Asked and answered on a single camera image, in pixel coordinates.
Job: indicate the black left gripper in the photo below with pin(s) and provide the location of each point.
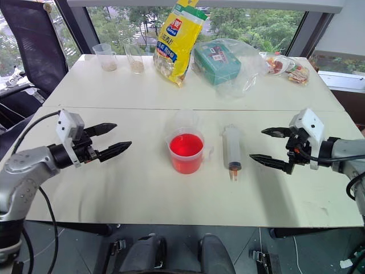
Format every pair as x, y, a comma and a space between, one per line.
84, 149

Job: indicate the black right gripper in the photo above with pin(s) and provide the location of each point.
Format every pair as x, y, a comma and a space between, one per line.
299, 145

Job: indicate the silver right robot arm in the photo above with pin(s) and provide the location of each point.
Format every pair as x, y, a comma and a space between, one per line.
350, 154

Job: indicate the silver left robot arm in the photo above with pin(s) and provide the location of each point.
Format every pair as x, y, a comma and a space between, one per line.
25, 168

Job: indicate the clear plastic syringe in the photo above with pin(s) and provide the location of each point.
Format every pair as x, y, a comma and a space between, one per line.
232, 148

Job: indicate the small empty clear cup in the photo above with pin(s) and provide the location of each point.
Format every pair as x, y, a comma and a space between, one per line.
184, 118

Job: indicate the cup of red liquid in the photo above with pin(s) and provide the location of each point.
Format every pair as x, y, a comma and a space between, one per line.
186, 154

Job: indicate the tall clear plastic cup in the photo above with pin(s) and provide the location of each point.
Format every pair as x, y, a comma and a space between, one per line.
134, 57

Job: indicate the clear bag of mixed snacks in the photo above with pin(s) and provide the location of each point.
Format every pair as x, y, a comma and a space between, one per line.
299, 74

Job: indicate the clear bag of red candies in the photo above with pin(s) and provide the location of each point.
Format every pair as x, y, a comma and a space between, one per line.
278, 64

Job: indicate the teal box in plastic bag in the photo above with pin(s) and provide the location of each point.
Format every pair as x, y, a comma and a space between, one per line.
251, 65

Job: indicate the white window sill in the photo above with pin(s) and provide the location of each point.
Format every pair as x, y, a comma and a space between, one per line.
342, 80

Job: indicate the green cardboard box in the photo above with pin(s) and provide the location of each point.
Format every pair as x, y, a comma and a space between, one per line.
218, 64

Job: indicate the white and black shoe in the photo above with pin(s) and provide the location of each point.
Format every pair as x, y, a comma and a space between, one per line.
15, 77

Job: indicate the yellow snack bag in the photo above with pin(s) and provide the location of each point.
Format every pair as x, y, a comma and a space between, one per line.
178, 42

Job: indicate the dark rounded robot leg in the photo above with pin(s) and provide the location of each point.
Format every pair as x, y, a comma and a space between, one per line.
215, 254
142, 254

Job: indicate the black mesh office chair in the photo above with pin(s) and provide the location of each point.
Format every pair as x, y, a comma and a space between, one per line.
31, 42

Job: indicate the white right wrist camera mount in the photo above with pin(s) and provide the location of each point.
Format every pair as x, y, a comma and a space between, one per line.
309, 121

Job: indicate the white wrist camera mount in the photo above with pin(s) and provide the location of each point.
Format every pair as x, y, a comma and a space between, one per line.
309, 121
66, 122

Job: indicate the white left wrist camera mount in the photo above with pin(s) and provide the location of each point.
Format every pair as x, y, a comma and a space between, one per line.
66, 122

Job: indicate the black table leg bracket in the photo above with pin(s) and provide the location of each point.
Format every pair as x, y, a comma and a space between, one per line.
265, 261
117, 246

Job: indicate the dark window frame post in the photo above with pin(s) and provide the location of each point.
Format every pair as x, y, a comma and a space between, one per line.
309, 34
72, 28

